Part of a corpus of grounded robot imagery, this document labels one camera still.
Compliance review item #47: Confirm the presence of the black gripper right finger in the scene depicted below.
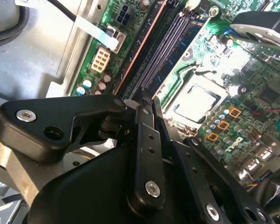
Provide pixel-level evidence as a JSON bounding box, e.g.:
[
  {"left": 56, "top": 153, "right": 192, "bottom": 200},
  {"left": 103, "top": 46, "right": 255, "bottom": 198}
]
[{"left": 153, "top": 96, "right": 270, "bottom": 224}]

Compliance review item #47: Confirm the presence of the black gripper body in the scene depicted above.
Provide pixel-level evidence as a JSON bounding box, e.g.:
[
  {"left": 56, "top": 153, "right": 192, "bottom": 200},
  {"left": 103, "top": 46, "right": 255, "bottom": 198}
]
[{"left": 23, "top": 144, "right": 206, "bottom": 224}]

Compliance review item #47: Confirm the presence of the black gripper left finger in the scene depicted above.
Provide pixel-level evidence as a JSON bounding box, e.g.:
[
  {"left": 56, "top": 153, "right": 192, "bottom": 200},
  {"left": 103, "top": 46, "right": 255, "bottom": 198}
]
[{"left": 0, "top": 92, "right": 167, "bottom": 212}]

